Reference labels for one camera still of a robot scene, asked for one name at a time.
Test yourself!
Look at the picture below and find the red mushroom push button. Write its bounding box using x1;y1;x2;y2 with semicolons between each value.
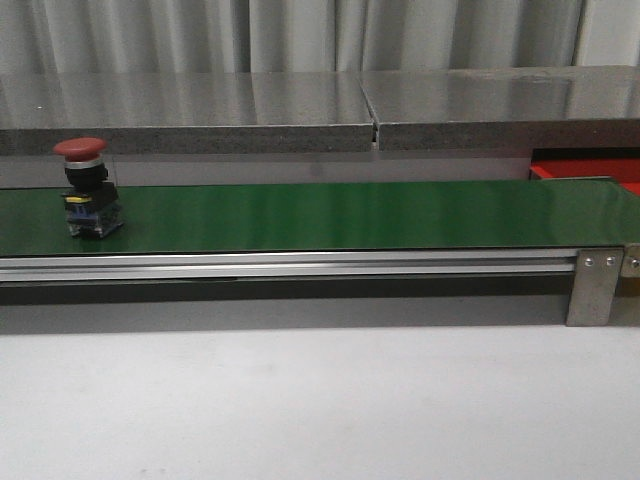
53;137;123;238

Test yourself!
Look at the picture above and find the green conveyor belt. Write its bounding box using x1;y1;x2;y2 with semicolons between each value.
1;179;639;257

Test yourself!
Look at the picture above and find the grey stone shelf slab left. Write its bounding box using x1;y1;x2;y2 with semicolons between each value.
1;72;374;155

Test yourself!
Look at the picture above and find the grey stone shelf slab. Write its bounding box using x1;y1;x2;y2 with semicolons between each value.
360;66;639;151
1;72;374;155

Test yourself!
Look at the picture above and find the grey stone shelf slab right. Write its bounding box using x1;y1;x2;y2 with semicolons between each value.
360;66;639;151

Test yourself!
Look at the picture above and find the red plastic tray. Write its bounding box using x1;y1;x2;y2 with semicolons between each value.
530;147;640;195

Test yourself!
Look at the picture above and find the grey curtain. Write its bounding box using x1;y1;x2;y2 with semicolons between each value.
1;1;639;74

